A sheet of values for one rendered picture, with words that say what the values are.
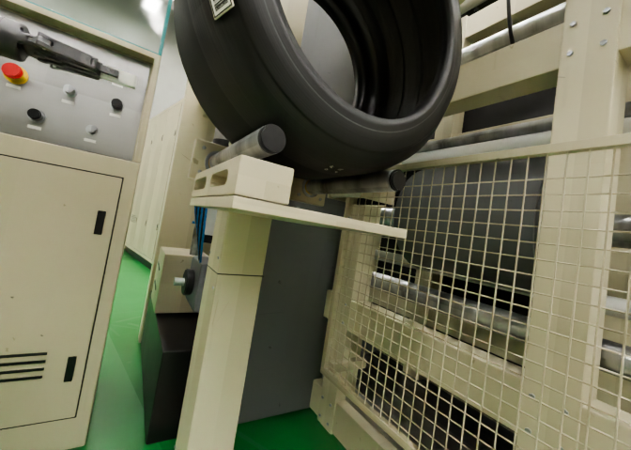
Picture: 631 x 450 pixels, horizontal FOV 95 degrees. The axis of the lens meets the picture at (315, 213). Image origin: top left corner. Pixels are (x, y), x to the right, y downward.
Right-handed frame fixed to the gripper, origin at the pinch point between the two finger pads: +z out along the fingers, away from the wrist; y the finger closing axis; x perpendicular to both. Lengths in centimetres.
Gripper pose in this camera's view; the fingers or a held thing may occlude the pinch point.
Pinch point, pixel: (119, 77)
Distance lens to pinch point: 89.1
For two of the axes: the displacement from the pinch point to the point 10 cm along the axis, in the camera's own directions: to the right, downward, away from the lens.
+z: 8.3, 1.6, 5.3
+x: -1.5, 9.9, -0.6
